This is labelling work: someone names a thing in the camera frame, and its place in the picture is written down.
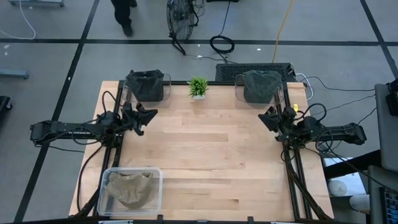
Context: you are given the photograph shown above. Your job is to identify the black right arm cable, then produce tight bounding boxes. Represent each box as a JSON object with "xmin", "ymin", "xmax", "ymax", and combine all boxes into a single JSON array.
[{"xmin": 299, "ymin": 102, "xmax": 335, "ymax": 153}]

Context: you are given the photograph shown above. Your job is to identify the grey floor bar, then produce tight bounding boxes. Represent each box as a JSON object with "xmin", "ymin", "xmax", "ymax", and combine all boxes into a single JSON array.
[{"xmin": 0, "ymin": 68, "xmax": 30, "ymax": 80}]

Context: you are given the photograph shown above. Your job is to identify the faded green baseball cap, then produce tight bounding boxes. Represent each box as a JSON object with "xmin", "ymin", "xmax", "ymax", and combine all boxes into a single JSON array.
[{"xmin": 242, "ymin": 70, "xmax": 283, "ymax": 105}]

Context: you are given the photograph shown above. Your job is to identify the grey furniture base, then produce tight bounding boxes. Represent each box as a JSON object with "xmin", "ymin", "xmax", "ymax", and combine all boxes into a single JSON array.
[{"xmin": 7, "ymin": 0, "xmax": 65, "ymax": 7}]

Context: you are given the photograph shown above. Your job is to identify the grey side table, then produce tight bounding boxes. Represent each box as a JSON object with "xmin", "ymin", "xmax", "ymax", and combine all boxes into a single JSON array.
[{"xmin": 368, "ymin": 165, "xmax": 398, "ymax": 224}]

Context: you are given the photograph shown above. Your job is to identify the yellow cable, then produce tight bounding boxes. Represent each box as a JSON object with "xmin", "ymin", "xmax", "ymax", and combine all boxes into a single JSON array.
[{"xmin": 272, "ymin": 0, "xmax": 295, "ymax": 63}]

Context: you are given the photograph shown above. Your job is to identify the small plant in white pot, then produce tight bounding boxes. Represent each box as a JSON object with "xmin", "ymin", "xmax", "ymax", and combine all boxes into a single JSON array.
[{"xmin": 187, "ymin": 76, "xmax": 210, "ymax": 101}]

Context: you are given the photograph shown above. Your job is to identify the white round container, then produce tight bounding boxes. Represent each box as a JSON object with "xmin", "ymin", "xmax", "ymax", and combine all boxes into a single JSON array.
[{"xmin": 328, "ymin": 179, "xmax": 348, "ymax": 197}]

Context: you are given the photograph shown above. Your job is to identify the black aluminium frame rail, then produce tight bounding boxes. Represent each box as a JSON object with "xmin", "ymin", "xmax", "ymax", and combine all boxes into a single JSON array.
[
  {"xmin": 275, "ymin": 81, "xmax": 334, "ymax": 222},
  {"xmin": 74, "ymin": 81, "xmax": 131, "ymax": 218},
  {"xmin": 118, "ymin": 80, "xmax": 290, "ymax": 86}
]

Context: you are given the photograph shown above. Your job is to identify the person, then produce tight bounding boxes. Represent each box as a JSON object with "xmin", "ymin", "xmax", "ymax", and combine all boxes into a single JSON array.
[{"xmin": 110, "ymin": 0, "xmax": 138, "ymax": 37}]

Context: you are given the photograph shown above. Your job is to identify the black floor item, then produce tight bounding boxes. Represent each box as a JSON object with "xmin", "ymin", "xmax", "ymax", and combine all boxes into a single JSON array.
[{"xmin": 0, "ymin": 95, "xmax": 13, "ymax": 113}]

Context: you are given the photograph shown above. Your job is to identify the white looped cable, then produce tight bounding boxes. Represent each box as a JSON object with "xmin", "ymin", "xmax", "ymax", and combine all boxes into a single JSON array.
[{"xmin": 295, "ymin": 72, "xmax": 315, "ymax": 101}]

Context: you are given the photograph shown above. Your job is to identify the black floor fan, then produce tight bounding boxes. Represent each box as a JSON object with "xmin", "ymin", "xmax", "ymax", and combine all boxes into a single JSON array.
[{"xmin": 166, "ymin": 0, "xmax": 200, "ymax": 56}]

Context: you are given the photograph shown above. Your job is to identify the black device with lit keys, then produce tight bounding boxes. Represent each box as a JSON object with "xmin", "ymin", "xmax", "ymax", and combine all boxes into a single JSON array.
[{"xmin": 379, "ymin": 186, "xmax": 398, "ymax": 224}]

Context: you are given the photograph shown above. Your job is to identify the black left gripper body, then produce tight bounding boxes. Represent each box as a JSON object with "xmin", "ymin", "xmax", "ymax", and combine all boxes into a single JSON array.
[{"xmin": 119, "ymin": 101, "xmax": 141, "ymax": 132}]

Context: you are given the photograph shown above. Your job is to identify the coiled black cable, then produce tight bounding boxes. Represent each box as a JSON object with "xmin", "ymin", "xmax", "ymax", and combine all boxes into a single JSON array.
[{"xmin": 209, "ymin": 0, "xmax": 236, "ymax": 55}]

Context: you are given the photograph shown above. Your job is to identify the black diagonal beam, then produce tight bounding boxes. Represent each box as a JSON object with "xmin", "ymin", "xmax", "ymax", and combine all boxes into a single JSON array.
[{"xmin": 323, "ymin": 150, "xmax": 382, "ymax": 180}]

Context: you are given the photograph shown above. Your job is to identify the white rounded object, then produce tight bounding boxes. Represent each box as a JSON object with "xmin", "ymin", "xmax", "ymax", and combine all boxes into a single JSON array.
[{"xmin": 349, "ymin": 194, "xmax": 371, "ymax": 215}]

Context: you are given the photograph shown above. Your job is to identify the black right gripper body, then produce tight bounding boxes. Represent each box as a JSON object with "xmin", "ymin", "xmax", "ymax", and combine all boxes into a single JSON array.
[{"xmin": 277, "ymin": 106, "xmax": 300, "ymax": 139}]

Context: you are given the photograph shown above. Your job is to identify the white floor cable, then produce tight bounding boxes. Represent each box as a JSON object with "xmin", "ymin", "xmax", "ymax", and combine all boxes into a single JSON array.
[{"xmin": 0, "ymin": 0, "xmax": 37, "ymax": 40}]

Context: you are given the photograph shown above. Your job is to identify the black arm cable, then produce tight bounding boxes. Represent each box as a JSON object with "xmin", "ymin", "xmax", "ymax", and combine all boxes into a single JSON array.
[
  {"xmin": 101, "ymin": 90, "xmax": 121, "ymax": 118},
  {"xmin": 299, "ymin": 102, "xmax": 335, "ymax": 153}
]

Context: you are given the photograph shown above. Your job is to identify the grey desk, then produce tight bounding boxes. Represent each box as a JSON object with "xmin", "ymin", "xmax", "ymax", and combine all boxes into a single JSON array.
[{"xmin": 374, "ymin": 83, "xmax": 398, "ymax": 174}]

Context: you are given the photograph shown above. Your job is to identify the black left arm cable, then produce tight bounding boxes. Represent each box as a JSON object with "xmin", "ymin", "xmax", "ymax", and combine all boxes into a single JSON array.
[{"xmin": 101, "ymin": 90, "xmax": 121, "ymax": 118}]

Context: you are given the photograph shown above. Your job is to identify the black device on desk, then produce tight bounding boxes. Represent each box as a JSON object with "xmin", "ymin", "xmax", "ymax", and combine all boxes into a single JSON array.
[{"xmin": 385, "ymin": 78, "xmax": 398, "ymax": 117}]

